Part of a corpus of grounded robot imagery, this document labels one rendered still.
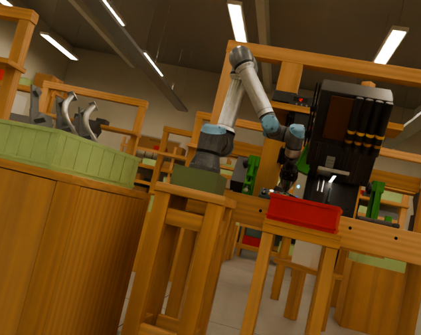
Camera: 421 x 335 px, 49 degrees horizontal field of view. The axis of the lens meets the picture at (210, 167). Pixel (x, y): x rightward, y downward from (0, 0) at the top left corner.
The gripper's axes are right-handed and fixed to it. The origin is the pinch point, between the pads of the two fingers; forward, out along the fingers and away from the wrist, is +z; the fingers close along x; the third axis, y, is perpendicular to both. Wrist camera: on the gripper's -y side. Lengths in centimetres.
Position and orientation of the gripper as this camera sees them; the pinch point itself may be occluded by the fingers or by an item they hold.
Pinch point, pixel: (285, 188)
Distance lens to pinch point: 238.4
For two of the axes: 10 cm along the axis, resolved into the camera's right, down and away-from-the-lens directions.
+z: -0.9, 8.7, 4.9
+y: -2.8, 4.5, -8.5
